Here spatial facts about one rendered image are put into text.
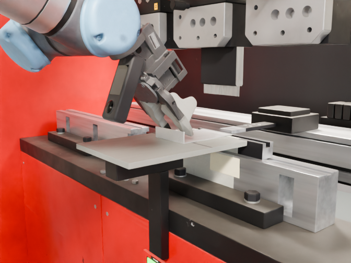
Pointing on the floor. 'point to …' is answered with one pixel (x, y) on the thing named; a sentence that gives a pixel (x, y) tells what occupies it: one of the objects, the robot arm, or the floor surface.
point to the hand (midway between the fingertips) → (175, 131)
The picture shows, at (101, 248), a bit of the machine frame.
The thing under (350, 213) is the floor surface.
